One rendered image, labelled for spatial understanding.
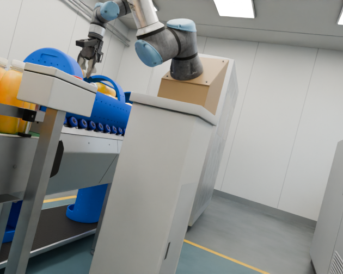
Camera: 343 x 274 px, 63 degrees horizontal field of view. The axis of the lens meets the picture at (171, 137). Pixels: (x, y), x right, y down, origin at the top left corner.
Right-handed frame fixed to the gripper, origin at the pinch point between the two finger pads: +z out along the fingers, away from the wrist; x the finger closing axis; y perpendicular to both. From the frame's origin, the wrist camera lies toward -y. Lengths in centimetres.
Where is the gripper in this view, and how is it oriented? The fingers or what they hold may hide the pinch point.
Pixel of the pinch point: (83, 74)
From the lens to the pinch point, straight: 143.8
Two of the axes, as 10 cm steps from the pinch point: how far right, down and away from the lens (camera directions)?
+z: -2.5, 9.7, 0.0
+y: 2.6, 0.6, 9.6
